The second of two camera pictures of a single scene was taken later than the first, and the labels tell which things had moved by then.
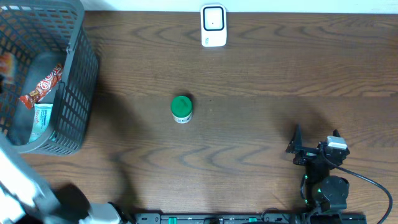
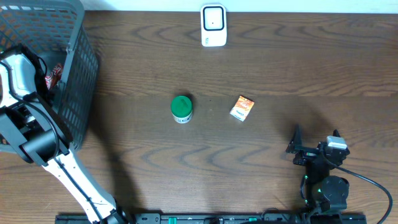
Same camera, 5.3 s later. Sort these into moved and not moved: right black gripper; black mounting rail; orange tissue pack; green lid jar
Moved: orange tissue pack
Not moved: green lid jar; black mounting rail; right black gripper
